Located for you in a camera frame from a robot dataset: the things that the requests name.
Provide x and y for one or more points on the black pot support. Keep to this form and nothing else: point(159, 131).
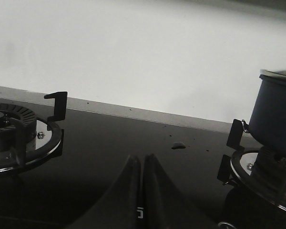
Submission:
point(47, 143)
point(236, 169)

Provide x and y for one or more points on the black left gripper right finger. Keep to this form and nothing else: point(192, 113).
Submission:
point(165, 206)

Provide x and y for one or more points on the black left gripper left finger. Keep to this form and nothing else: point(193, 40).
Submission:
point(117, 208)

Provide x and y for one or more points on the dark blue cooking pot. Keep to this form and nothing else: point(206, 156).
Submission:
point(267, 124)

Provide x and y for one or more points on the glass lid with blue knob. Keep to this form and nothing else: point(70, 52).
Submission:
point(274, 73)

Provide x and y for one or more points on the gas burner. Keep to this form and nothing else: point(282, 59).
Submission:
point(269, 171)
point(17, 128)

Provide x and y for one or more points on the right gas burner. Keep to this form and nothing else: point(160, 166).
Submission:
point(269, 171)

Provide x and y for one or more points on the right black pot support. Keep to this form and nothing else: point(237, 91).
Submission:
point(236, 169)

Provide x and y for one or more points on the left black pot support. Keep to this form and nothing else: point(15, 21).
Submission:
point(47, 143)

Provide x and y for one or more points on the black glass gas cooktop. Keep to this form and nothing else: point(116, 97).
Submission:
point(95, 148)

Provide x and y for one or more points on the left gas burner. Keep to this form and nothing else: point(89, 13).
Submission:
point(17, 128)

